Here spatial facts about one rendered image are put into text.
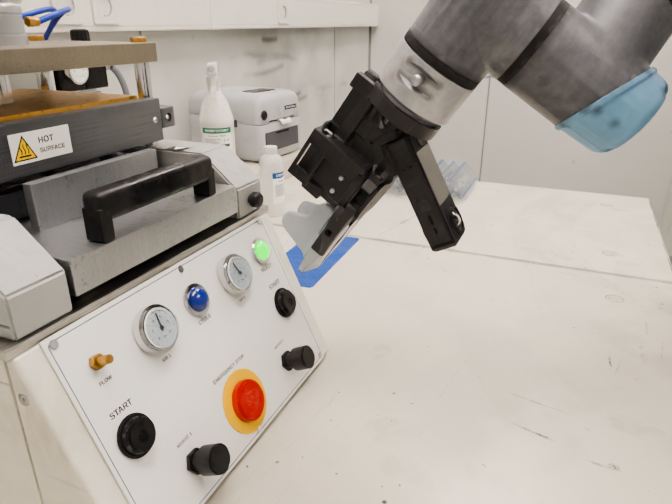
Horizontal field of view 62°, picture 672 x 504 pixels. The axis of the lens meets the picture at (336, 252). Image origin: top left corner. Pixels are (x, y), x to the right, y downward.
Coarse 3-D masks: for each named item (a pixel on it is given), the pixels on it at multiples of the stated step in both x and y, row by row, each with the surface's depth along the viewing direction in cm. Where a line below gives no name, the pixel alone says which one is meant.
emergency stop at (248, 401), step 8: (240, 384) 53; (248, 384) 54; (256, 384) 55; (240, 392) 53; (248, 392) 54; (256, 392) 54; (232, 400) 52; (240, 400) 52; (248, 400) 53; (256, 400) 54; (264, 400) 55; (240, 408) 52; (248, 408) 53; (256, 408) 54; (240, 416) 52; (248, 416) 53; (256, 416) 54
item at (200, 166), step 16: (192, 160) 53; (208, 160) 54; (144, 176) 47; (160, 176) 48; (176, 176) 50; (192, 176) 52; (208, 176) 54; (96, 192) 43; (112, 192) 43; (128, 192) 45; (144, 192) 47; (160, 192) 48; (176, 192) 51; (208, 192) 55; (96, 208) 43; (112, 208) 44; (128, 208) 45; (96, 224) 43; (112, 224) 44; (96, 240) 44
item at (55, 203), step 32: (128, 160) 54; (32, 192) 45; (64, 192) 48; (192, 192) 57; (224, 192) 57; (32, 224) 46; (64, 224) 48; (128, 224) 48; (160, 224) 49; (192, 224) 53; (64, 256) 41; (96, 256) 43; (128, 256) 46
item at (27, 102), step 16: (0, 80) 52; (0, 96) 52; (16, 96) 58; (32, 96) 58; (48, 96) 58; (64, 96) 58; (80, 96) 58; (96, 96) 58; (112, 96) 58; (128, 96) 58; (0, 112) 48; (16, 112) 48; (32, 112) 48; (48, 112) 50
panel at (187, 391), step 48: (240, 240) 60; (144, 288) 48; (288, 288) 65; (96, 336) 43; (192, 336) 51; (240, 336) 56; (288, 336) 63; (96, 384) 42; (144, 384) 45; (192, 384) 49; (288, 384) 60; (96, 432) 41; (192, 432) 48; (240, 432) 52; (144, 480) 43; (192, 480) 47
